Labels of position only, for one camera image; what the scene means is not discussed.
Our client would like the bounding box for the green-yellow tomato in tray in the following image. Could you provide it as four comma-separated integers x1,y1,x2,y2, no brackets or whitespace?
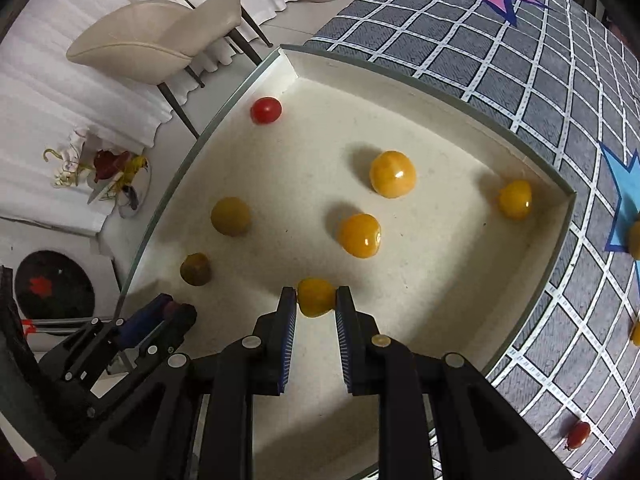
210,197,252,237

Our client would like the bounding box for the yellow tomato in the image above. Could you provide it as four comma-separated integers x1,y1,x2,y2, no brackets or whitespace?
337,214,382,259
497,180,533,221

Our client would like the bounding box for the white shallow tray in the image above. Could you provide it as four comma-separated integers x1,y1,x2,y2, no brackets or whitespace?
122,47,577,479

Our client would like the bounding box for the large yellow tomato tray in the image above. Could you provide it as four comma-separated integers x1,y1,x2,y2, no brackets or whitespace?
369,151,416,198

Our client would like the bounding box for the longan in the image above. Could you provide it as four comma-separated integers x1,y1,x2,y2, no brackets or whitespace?
180,252,212,286

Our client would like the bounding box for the red tomato in tray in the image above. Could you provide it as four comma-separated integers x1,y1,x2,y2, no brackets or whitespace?
250,96,283,125

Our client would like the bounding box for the grey checked star tablecloth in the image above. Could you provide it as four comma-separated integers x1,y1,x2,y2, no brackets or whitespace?
310,0,639,478

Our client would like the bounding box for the yellow tomato in tray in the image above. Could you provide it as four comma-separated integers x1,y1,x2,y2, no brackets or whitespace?
497,180,533,221

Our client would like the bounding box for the beige dining chair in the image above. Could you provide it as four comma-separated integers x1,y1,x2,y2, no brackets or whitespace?
66,0,271,136

